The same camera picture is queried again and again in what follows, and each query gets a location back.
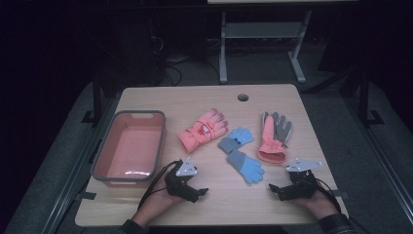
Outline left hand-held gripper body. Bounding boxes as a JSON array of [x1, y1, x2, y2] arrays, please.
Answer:
[[164, 156, 201, 203]]

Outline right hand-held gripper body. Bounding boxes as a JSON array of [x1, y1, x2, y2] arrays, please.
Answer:
[[279, 158, 324, 200]]

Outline pink and grey glove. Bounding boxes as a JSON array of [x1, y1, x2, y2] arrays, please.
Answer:
[[257, 111, 293, 164]]

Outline person's right hand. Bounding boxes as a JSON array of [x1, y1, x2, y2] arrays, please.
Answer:
[[293, 184, 341, 220]]

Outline blue glove with grey cuff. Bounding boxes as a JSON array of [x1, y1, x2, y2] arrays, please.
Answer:
[[226, 148, 266, 185], [217, 127, 255, 155]]

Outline black tape strip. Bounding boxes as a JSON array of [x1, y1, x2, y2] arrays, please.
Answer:
[[330, 189, 351, 200], [75, 191, 97, 201]]

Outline pink glove with printed patch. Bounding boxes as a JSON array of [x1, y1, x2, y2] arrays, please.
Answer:
[[177, 107, 229, 154]]

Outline pink basin with grey rim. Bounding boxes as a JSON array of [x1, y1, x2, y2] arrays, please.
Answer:
[[91, 109, 168, 189]]

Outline black metal stand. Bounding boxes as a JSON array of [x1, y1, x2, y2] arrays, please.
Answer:
[[357, 66, 386, 129], [81, 72, 104, 125]]

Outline grey metal stand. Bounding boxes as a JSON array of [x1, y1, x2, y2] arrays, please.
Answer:
[[218, 10, 313, 85]]

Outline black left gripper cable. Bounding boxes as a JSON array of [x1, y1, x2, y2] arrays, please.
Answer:
[[137, 160, 183, 211]]

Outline black floor cables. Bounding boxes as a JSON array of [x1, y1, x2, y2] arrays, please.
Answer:
[[150, 33, 222, 86]]

